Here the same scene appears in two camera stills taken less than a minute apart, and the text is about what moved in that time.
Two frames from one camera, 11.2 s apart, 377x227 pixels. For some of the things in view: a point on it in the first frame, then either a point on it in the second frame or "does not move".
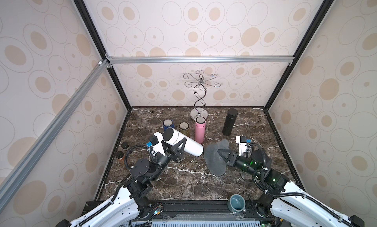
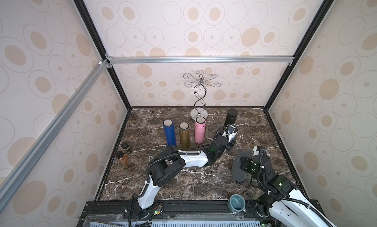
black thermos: (232, 113) does not move
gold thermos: (184, 127) does not move
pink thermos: (200, 128) does not move
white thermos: (172, 136) -> (231, 132)
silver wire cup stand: (200, 88) does not move
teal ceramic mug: (236, 203) does not move
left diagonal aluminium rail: (52, 128) does not move
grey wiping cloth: (214, 161) -> (238, 173)
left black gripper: (174, 156) -> (231, 145)
